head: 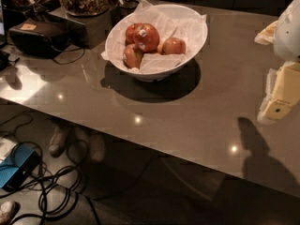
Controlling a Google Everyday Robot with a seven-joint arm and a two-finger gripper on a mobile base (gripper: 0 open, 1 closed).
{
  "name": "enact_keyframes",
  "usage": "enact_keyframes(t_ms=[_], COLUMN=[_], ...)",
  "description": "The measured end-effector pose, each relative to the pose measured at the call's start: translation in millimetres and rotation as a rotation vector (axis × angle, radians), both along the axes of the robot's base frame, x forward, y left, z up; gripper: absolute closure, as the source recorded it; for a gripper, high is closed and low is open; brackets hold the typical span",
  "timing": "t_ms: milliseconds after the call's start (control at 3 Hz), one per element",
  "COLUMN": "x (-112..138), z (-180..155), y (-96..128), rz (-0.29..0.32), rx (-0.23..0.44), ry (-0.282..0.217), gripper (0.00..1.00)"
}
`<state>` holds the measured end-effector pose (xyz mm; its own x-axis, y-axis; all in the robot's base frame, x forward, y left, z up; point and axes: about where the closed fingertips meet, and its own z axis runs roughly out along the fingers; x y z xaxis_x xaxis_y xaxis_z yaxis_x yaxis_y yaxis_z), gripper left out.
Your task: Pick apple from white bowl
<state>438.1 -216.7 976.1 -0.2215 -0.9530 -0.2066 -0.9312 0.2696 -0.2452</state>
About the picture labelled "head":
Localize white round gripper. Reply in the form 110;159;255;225
254;0;300;125

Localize large red top apple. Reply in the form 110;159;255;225
133;23;160;53

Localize red apple right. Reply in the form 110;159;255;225
162;37;187;54

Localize yellowish apple middle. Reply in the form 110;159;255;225
157;41;164;54

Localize white bowl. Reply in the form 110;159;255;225
104;3;209;83

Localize red-yellow apple front left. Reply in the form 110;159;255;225
123;44;143;68

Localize red apple back left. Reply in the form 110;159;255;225
126;23;140;43

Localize white paper liner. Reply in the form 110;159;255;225
100;0;208;75

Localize dark cup with scoop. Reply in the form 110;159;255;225
111;0;141;21

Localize dark grey box stand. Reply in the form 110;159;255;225
49;7;113;49

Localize right beige shoe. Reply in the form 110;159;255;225
89;133;106;164

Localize beige shoe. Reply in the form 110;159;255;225
49;126;70;158
89;133;106;164

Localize left beige shoe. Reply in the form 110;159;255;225
49;126;70;158

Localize black VR headset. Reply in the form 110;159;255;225
7;18;71;60

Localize blue box on floor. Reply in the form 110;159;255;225
0;144;40;191

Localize white shoe at corner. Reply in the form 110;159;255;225
0;201;16;225

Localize black floor cables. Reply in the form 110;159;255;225
0;112;101;225

